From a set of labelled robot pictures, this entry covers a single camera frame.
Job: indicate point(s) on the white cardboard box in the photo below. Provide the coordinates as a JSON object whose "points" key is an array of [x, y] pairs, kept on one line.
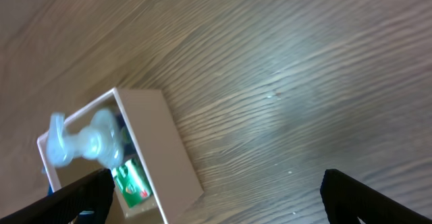
{"points": [[160, 150]]}

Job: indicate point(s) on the green soap packet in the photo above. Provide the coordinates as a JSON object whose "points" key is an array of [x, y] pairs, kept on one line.
{"points": [[132, 182]]}

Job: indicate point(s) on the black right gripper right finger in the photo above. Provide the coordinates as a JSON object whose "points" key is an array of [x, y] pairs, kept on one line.
{"points": [[347, 200]]}

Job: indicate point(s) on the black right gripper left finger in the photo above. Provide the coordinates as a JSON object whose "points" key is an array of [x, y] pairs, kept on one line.
{"points": [[87, 200]]}

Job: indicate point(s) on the clear bottle with dark liquid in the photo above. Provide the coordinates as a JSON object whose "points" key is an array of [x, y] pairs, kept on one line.
{"points": [[100, 140]]}

